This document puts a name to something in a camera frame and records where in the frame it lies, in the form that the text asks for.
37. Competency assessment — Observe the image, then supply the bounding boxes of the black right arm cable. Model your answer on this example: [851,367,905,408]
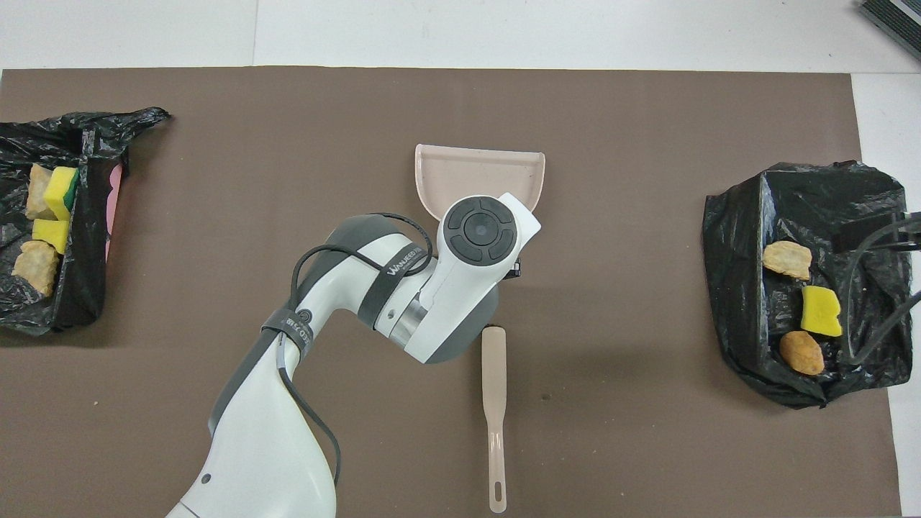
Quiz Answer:
[843,212,921,364]

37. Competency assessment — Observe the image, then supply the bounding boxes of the beige plastic dustpan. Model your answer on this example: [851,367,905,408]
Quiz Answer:
[414,144,546,221]

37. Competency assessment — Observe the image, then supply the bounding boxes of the left black trash bag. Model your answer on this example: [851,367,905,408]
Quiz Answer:
[0,106,172,337]

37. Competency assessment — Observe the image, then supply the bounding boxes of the black trash bag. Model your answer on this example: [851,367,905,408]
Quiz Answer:
[702,160,915,411]
[0,106,172,337]

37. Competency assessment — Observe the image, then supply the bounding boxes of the brown oval bread roll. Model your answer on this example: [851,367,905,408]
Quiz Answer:
[779,330,825,376]

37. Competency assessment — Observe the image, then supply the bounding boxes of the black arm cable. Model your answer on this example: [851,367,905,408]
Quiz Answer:
[277,212,434,486]
[843,212,921,364]

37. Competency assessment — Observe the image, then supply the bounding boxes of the right black trash bag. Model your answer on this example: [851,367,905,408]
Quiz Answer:
[702,160,915,411]

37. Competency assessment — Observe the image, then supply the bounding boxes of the beige hand brush black bristles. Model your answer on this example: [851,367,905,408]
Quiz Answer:
[481,325,508,514]

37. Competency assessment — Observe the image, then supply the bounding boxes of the small yellow sponge piece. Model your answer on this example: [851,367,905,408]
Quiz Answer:
[32,218,71,255]

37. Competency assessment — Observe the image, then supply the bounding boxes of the large yellow sponge piece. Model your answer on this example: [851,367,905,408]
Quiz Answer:
[801,286,843,337]

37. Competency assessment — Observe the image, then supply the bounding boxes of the dark grey ribbed panel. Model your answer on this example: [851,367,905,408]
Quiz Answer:
[858,0,921,62]

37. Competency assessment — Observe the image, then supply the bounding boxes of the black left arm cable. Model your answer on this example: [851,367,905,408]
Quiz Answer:
[277,212,434,486]

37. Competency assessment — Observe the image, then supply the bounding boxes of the brown table mat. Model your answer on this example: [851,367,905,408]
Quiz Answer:
[0,66,904,518]

